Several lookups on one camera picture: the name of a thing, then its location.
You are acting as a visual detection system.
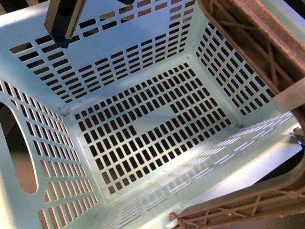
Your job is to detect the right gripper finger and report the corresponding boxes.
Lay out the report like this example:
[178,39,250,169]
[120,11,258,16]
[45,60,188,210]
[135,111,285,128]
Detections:
[44,0,86,48]

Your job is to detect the light blue plastic basket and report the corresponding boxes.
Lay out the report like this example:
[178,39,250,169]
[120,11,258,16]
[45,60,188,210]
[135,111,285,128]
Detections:
[0,0,305,229]

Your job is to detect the brown basket handle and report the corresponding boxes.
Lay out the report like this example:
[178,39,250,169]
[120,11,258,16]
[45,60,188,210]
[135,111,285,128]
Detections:
[169,0,305,229]

